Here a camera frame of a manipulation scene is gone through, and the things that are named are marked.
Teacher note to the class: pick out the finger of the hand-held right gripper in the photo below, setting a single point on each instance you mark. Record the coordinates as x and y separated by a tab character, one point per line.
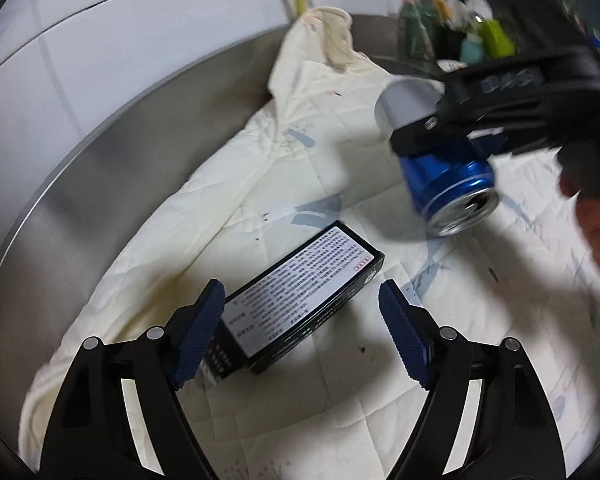
455	127
530	77

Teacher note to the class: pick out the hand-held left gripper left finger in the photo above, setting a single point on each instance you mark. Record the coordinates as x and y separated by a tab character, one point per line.
200	330

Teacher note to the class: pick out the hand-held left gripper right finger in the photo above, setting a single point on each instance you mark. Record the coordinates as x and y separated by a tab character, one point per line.
405	335

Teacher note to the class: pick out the blue drink can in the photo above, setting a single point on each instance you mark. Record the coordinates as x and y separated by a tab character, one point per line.
445	185

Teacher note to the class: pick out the black box with white label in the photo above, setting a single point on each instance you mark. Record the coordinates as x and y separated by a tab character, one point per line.
300	285

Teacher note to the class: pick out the green dish rack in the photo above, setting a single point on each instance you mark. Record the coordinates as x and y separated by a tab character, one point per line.
497	39

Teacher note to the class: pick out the white plate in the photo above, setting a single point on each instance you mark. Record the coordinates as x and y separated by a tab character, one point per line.
450	66

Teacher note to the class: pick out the teal bottle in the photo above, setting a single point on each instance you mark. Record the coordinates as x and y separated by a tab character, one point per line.
470	49

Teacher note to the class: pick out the black utensil holder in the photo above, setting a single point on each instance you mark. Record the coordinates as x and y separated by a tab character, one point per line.
449	42

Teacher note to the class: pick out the green glass jar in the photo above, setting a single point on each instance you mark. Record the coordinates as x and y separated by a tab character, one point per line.
417	32

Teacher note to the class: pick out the cream quilted blanket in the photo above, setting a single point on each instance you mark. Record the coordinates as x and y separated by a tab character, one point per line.
330	410

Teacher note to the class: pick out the yellow sponge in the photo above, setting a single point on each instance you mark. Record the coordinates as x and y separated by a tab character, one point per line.
442	10

